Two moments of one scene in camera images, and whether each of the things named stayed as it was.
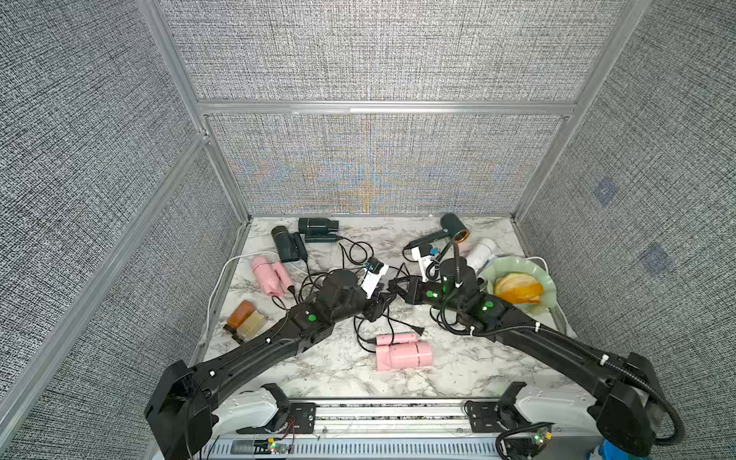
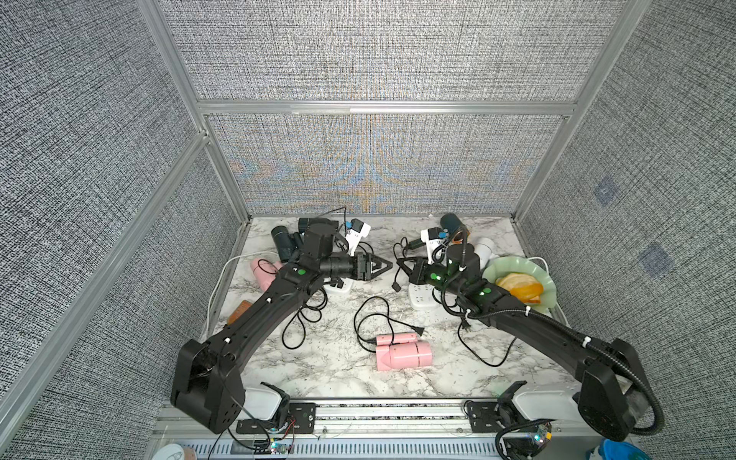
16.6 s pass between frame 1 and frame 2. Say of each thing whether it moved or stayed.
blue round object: stayed
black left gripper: moved
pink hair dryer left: stayed
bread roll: stayed
